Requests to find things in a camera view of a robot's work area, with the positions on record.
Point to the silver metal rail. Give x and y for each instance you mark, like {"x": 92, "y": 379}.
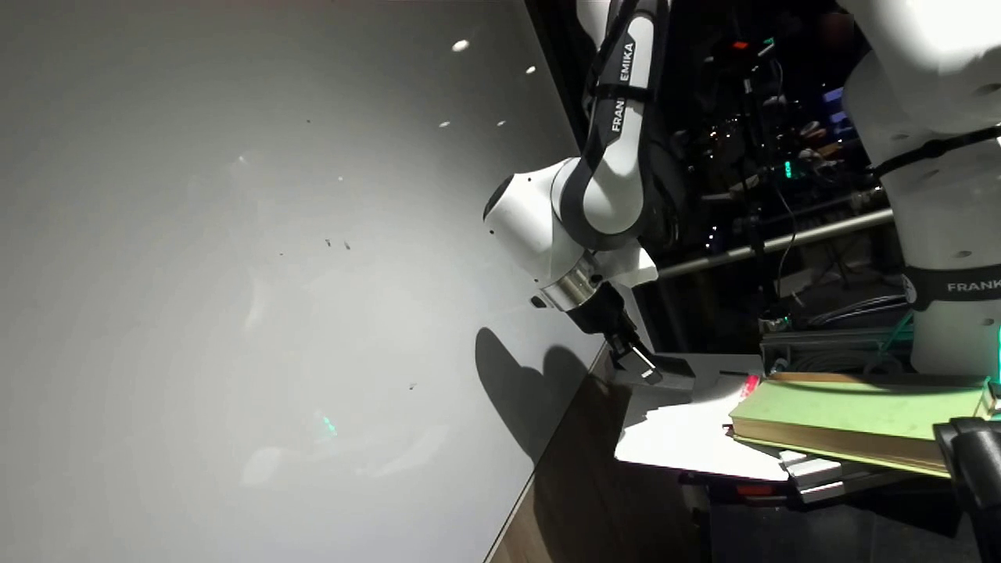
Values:
{"x": 794, "y": 238}

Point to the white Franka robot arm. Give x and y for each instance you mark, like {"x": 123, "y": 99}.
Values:
{"x": 941, "y": 157}

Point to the black round mount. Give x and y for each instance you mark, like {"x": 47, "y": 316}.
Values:
{"x": 974, "y": 479}

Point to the red marker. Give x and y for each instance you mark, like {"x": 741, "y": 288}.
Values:
{"x": 753, "y": 385}

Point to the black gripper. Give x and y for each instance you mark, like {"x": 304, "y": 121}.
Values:
{"x": 611, "y": 315}

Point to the small silver block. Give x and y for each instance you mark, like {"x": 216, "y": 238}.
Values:
{"x": 816, "y": 477}

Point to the green notebook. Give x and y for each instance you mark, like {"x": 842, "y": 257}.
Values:
{"x": 866, "y": 424}

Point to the large grey whiteboard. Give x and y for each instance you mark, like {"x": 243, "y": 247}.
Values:
{"x": 207, "y": 315}

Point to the stack of dark equipment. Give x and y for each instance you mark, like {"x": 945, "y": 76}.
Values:
{"x": 834, "y": 324}

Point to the person in background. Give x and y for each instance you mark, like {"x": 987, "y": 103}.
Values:
{"x": 839, "y": 31}

